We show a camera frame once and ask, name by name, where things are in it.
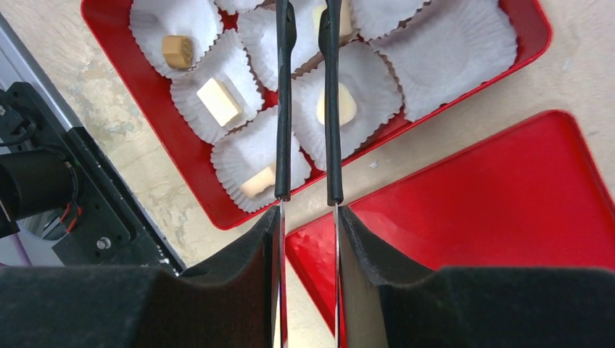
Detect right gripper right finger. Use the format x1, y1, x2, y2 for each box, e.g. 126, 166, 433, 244
337, 207, 614, 347

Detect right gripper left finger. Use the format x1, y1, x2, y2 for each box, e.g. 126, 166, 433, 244
1, 207, 281, 347

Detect caramel oval chocolate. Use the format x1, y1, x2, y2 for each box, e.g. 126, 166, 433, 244
240, 165, 276, 198

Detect red box lid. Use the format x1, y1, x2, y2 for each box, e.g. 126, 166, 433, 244
286, 110, 614, 324

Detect cream heart chocolate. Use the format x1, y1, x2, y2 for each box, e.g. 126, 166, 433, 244
316, 83, 358, 126

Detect cream rectangular chocolate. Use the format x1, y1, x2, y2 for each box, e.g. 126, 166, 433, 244
197, 78, 243, 127

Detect tan small chocolate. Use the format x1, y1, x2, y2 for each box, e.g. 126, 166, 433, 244
161, 36, 194, 70

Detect black metal tongs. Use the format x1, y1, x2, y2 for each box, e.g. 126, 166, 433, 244
274, 1, 344, 347

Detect cream square chocolate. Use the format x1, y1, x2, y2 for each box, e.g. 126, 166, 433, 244
312, 0, 354, 41

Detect red chocolate box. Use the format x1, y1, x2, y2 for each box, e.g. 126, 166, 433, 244
81, 0, 553, 230

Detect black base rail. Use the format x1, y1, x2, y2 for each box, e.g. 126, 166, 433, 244
1, 82, 185, 274

